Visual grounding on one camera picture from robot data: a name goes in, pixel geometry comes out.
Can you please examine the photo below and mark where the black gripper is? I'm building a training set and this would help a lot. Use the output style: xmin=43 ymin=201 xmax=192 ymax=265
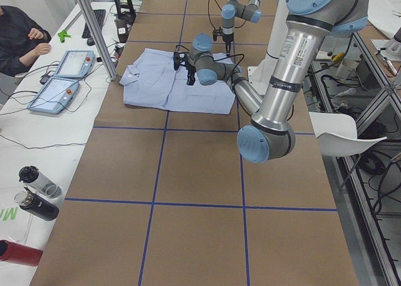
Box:
xmin=222 ymin=33 xmax=234 ymax=56
xmin=186 ymin=65 xmax=196 ymax=85

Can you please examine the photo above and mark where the light blue striped shirt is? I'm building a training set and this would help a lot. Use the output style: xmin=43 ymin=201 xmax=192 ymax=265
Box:
xmin=120 ymin=48 xmax=235 ymax=115

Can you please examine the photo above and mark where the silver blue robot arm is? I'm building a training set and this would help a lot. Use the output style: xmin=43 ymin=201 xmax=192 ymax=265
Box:
xmin=219 ymin=0 xmax=261 ymax=56
xmin=185 ymin=0 xmax=369 ymax=163

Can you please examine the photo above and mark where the black computer mouse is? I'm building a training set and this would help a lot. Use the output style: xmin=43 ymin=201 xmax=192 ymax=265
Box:
xmin=86 ymin=37 xmax=95 ymax=46

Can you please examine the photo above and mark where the black keyboard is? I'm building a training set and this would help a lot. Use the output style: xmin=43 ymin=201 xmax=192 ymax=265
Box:
xmin=81 ymin=9 xmax=107 ymax=39

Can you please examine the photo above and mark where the upper blue teach pendant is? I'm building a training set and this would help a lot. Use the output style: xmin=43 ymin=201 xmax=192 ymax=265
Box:
xmin=53 ymin=50 xmax=96 ymax=79

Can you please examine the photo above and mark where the blue teach pendant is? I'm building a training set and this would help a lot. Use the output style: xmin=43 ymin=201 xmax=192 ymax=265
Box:
xmin=53 ymin=50 xmax=96 ymax=79
xmin=26 ymin=77 xmax=80 ymax=115

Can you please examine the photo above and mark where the lower blue teach pendant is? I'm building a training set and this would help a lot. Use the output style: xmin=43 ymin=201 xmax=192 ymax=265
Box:
xmin=26 ymin=77 xmax=80 ymax=115

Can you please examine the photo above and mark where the green plastic clamp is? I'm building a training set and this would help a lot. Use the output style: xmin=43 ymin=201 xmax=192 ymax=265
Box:
xmin=58 ymin=29 xmax=71 ymax=43

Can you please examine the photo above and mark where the white plastic chair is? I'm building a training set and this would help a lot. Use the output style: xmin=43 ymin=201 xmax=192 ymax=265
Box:
xmin=309 ymin=112 xmax=387 ymax=157

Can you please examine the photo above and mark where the seated person in black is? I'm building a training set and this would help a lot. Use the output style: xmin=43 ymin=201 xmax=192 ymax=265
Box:
xmin=1 ymin=6 xmax=51 ymax=77

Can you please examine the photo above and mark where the clear bottle black lid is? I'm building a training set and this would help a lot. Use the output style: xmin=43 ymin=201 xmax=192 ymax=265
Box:
xmin=19 ymin=166 xmax=62 ymax=199

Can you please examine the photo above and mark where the black water bottle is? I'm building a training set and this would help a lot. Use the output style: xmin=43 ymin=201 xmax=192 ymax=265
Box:
xmin=14 ymin=191 xmax=59 ymax=221

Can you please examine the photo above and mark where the red water bottle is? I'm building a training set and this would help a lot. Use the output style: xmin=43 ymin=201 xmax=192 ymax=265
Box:
xmin=1 ymin=240 xmax=43 ymax=267

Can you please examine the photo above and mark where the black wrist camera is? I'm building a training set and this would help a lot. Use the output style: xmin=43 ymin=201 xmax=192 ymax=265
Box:
xmin=212 ymin=28 xmax=225 ymax=41
xmin=173 ymin=51 xmax=188 ymax=71

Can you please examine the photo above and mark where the aluminium frame post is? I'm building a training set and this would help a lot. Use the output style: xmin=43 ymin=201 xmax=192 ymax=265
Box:
xmin=77 ymin=0 xmax=117 ymax=80

